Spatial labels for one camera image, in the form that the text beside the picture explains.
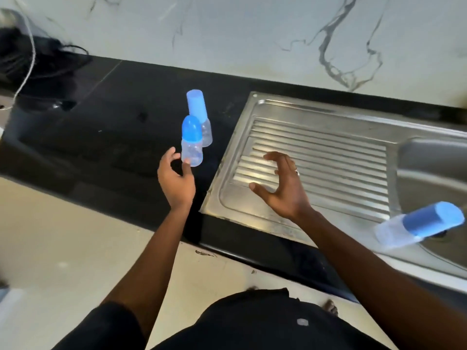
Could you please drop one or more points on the person's left hand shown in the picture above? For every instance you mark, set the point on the person's left hand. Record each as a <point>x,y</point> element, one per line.
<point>177,189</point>

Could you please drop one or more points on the person's right hand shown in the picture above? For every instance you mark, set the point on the person's right hand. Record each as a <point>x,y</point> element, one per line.
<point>288,198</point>

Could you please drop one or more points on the person's left thumb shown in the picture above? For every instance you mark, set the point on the person's left thumb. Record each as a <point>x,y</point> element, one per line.
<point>187,170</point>

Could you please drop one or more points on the person's right thumb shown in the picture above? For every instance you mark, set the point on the person's right thumb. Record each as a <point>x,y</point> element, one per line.
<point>262,191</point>

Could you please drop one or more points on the baby bottle with round blue cap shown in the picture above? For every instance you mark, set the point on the baby bottle with round blue cap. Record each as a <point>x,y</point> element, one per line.
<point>192,142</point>

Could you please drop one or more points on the person's left forearm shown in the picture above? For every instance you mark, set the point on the person's left forearm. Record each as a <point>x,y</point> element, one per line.
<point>153,266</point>

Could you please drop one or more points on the person's right forearm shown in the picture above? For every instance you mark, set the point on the person's right forearm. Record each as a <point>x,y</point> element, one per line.
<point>372,280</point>

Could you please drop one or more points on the baby bottle with tall blue cap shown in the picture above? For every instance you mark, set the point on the baby bottle with tall blue cap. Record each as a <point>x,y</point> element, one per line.
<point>199,105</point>
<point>423,224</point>

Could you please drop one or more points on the stainless steel sink with drainboard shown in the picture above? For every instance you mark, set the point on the stainless steel sink with drainboard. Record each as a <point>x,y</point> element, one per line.
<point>313,142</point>

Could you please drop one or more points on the person's black shirt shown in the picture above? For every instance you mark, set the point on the person's black shirt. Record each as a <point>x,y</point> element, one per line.
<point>262,324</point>

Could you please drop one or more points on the person's right foot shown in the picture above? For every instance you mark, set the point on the person's right foot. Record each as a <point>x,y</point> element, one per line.
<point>330,307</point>

